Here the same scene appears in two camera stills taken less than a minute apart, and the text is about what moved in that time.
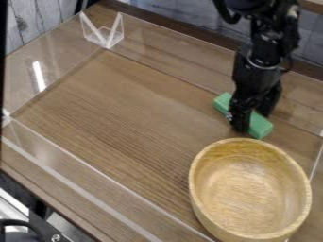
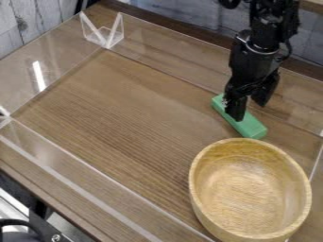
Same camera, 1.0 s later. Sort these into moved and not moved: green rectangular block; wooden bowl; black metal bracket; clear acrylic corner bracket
Moved: green rectangular block
Not moved: clear acrylic corner bracket; wooden bowl; black metal bracket
